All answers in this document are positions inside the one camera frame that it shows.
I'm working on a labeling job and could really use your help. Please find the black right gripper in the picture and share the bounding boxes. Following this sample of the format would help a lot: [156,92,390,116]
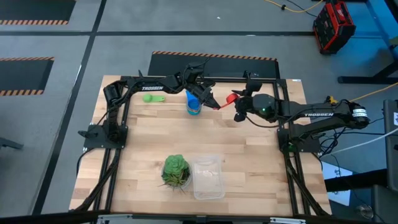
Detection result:
[231,79,278,123]

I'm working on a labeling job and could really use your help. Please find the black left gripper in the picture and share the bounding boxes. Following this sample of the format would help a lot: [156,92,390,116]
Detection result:
[185,77,221,110]

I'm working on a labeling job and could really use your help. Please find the red measuring cup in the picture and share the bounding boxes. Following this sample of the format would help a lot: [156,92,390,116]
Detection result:
[213,93,240,111]

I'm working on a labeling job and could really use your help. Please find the light blue measuring cup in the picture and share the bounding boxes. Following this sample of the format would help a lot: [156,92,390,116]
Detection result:
[185,90,201,112]

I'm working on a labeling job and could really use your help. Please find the teal measuring cup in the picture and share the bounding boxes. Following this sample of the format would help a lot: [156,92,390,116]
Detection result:
[186,105,203,116]

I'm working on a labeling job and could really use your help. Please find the green measuring cup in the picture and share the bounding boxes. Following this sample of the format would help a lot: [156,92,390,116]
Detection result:
[142,93,167,104]

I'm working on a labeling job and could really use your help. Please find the clear plastic basket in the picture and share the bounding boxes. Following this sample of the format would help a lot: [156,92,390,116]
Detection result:
[192,156,226,200]

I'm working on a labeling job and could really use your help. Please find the black hazard-striped floor mat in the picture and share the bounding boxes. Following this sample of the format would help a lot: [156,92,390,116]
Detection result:
[147,50,281,80]
[0,0,77,26]
[0,57,55,97]

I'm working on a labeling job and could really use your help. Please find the green succulent plant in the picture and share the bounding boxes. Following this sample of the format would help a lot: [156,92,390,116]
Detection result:
[157,154,193,194]

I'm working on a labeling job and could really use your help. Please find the white triangle-patterned plant pot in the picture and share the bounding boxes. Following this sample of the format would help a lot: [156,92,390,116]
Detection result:
[160,163,193,190]

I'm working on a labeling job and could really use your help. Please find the red black tool box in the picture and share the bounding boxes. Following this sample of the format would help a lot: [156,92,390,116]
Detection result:
[312,0,358,56]

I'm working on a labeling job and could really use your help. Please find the white paper sheet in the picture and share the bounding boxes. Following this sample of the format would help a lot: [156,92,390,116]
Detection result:
[321,161,354,207]

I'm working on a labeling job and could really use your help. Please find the black bar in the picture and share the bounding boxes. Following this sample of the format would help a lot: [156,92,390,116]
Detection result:
[324,168,389,193]

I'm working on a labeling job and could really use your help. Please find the dark grey cabinet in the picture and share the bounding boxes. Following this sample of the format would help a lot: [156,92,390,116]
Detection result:
[382,98,398,191]

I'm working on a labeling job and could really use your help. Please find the grey round caster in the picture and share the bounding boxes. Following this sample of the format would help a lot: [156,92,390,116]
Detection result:
[355,203,374,219]

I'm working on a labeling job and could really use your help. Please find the dark grey box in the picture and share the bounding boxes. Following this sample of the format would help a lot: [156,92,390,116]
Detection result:
[371,184,398,224]

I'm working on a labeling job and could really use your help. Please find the grey desk foot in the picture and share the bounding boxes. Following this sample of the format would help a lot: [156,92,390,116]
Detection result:
[0,136,25,151]

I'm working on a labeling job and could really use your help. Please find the black aluminium table frame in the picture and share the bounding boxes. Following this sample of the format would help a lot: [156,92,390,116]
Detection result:
[70,70,332,218]

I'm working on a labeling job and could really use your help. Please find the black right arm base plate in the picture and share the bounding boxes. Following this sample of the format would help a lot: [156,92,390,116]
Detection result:
[277,126,322,154]

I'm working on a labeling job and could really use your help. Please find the black cable bundle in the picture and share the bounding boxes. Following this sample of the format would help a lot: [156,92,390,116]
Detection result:
[306,101,398,158]

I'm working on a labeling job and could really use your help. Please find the yellow extension cable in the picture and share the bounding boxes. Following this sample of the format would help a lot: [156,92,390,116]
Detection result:
[325,82,398,107]
[263,0,325,14]

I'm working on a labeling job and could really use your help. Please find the silver black edge rail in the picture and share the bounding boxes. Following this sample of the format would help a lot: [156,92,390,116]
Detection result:
[95,212,308,224]

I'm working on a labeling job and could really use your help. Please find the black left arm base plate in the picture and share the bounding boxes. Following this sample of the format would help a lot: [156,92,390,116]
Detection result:
[77,123,129,150]

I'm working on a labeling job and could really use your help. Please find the white cable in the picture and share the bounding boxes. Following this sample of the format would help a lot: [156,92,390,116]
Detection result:
[323,126,398,157]

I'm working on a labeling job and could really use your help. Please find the blue black desk frame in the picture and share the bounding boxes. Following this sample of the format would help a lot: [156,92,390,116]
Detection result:
[337,0,398,85]

